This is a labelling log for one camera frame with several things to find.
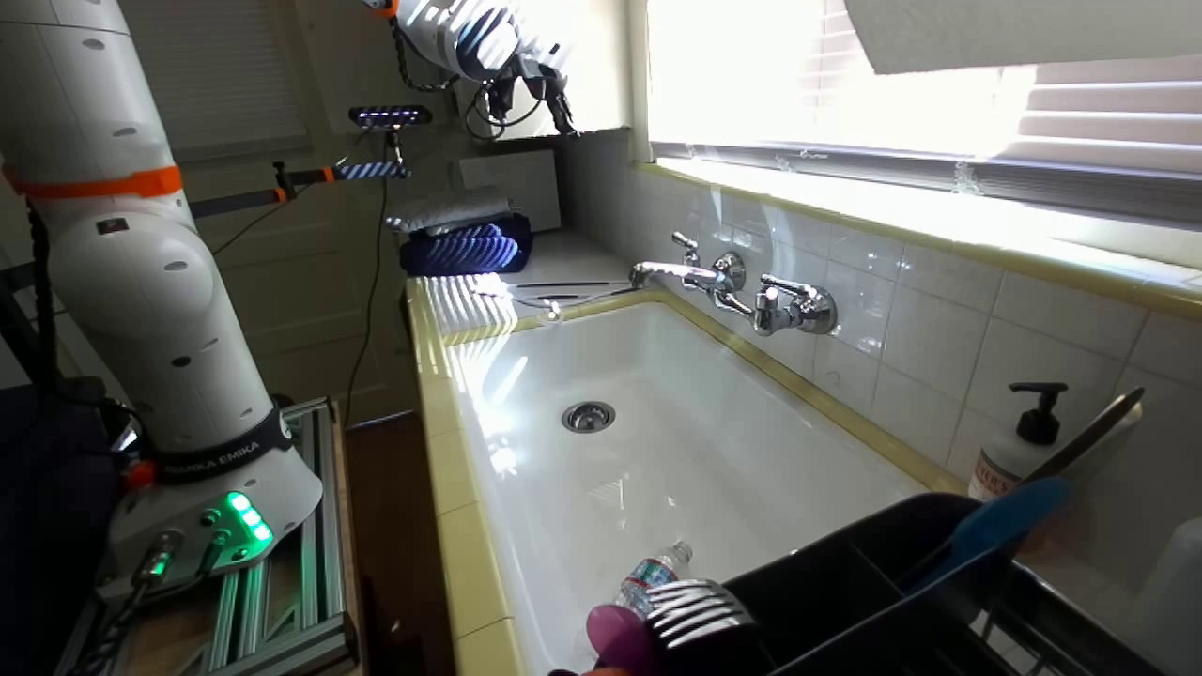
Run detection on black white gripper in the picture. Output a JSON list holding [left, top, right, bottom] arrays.
[[481, 36, 576, 135]]

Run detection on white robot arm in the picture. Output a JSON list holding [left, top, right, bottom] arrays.
[[0, 0, 322, 574]]

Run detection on blue dish cloth bundle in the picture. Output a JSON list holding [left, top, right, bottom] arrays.
[[400, 210, 535, 278]]

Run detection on white window blinds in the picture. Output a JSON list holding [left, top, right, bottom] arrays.
[[645, 0, 1202, 182]]

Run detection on chrome sink drain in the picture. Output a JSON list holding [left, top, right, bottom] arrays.
[[559, 402, 616, 436]]

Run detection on white ceramic sink basin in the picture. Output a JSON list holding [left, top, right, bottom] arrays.
[[446, 304, 915, 676]]

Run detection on clear plastic water bottle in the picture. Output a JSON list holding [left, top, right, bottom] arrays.
[[619, 542, 691, 616]]

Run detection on purple cup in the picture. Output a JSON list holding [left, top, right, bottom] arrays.
[[587, 605, 661, 676]]

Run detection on black dish drying rack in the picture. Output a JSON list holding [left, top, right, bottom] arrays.
[[645, 493, 1163, 676]]

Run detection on white soap pump bottle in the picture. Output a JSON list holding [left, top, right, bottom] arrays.
[[968, 382, 1064, 505]]

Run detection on black external camera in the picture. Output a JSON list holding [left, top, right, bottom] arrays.
[[351, 107, 433, 127]]

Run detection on chrome wall faucet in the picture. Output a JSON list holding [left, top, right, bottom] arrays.
[[632, 234, 837, 336]]

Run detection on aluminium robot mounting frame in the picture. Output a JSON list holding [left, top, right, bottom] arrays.
[[69, 399, 357, 676]]

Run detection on blue handled spatula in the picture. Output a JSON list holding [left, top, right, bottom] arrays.
[[902, 386, 1146, 595]]

